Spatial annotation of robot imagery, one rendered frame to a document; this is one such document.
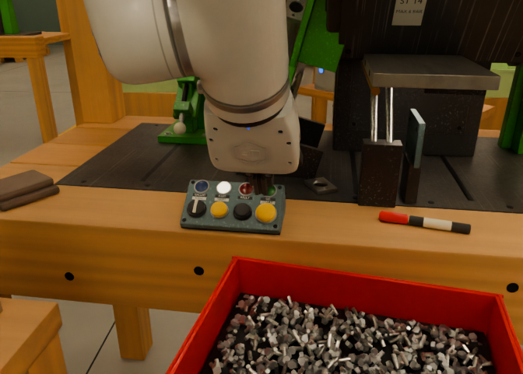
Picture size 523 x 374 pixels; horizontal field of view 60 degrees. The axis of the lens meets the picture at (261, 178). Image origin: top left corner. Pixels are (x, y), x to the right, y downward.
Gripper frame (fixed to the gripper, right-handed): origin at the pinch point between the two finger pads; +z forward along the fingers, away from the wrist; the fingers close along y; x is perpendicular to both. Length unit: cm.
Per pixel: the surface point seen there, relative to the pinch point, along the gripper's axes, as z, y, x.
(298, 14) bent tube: 4.8, 1.7, 38.5
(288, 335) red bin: 1.4, 5.1, -18.9
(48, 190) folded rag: 14.5, -38.8, 4.2
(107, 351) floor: 120, -68, -4
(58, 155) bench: 31, -52, 23
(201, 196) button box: 9.8, -10.4, 2.3
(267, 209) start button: 8.7, 0.1, 0.2
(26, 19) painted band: 595, -705, 777
